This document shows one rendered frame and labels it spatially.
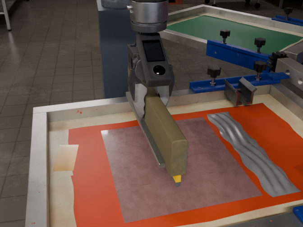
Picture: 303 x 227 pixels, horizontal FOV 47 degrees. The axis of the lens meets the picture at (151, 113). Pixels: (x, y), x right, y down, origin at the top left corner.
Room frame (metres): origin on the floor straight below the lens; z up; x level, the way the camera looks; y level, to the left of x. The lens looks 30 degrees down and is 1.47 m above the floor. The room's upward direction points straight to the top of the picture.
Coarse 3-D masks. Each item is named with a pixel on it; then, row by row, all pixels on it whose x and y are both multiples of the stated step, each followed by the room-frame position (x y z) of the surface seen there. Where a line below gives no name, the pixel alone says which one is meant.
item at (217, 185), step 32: (192, 160) 0.67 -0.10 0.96; (224, 160) 0.67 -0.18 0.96; (288, 160) 0.67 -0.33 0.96; (96, 192) 0.56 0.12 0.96; (128, 192) 0.56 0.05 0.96; (160, 192) 0.56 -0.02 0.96; (192, 192) 0.56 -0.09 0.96; (224, 192) 0.56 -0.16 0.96; (256, 192) 0.56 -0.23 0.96; (96, 224) 0.47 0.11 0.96; (128, 224) 0.47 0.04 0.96; (160, 224) 0.47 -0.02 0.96
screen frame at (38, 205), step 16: (176, 96) 0.95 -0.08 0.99; (192, 96) 0.96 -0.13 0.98; (208, 96) 0.97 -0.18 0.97; (224, 96) 0.99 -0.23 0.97; (272, 96) 1.01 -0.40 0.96; (288, 96) 0.94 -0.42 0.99; (48, 112) 0.85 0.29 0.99; (64, 112) 0.86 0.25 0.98; (80, 112) 0.87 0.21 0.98; (96, 112) 0.88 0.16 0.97; (112, 112) 0.89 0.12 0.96; (32, 128) 0.76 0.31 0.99; (48, 128) 0.81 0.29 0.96; (32, 144) 0.69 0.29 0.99; (48, 144) 0.73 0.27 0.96; (32, 160) 0.62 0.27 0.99; (48, 160) 0.66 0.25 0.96; (32, 176) 0.57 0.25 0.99; (48, 176) 0.60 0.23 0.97; (32, 192) 0.52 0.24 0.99; (48, 192) 0.54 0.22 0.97; (32, 208) 0.48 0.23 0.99; (48, 208) 0.50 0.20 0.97; (32, 224) 0.44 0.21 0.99; (48, 224) 0.46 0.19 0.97; (240, 224) 0.44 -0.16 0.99; (256, 224) 0.44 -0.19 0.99; (272, 224) 0.44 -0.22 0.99; (288, 224) 0.44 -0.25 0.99
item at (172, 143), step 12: (156, 96) 0.65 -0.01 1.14; (144, 108) 0.66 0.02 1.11; (156, 108) 0.59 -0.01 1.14; (156, 120) 0.57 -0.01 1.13; (168, 120) 0.55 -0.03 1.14; (156, 132) 0.56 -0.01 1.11; (168, 132) 0.51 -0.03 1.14; (180, 132) 0.50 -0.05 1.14; (156, 144) 0.56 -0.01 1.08; (168, 144) 0.49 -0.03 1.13; (180, 144) 0.48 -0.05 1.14; (168, 156) 0.49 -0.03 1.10; (180, 156) 0.48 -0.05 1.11; (168, 168) 0.49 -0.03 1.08; (180, 168) 0.48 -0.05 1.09
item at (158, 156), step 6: (126, 96) 0.80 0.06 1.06; (132, 102) 0.75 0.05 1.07; (132, 108) 0.73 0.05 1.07; (138, 120) 0.66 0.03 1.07; (144, 120) 0.66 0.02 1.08; (144, 126) 0.63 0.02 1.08; (144, 132) 0.61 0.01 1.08; (150, 132) 0.61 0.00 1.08; (150, 138) 0.58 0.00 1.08; (150, 144) 0.56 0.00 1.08; (156, 150) 0.54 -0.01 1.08; (156, 156) 0.52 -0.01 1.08; (156, 162) 0.51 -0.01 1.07; (162, 162) 0.50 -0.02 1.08
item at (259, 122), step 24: (192, 120) 0.86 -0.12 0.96; (240, 120) 0.86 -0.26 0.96; (264, 120) 0.86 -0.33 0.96; (72, 144) 0.74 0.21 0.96; (96, 144) 0.74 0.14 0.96; (120, 144) 0.74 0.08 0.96; (144, 144) 0.74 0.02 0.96; (192, 144) 0.74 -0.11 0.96; (216, 144) 0.74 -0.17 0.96; (96, 168) 0.64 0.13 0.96
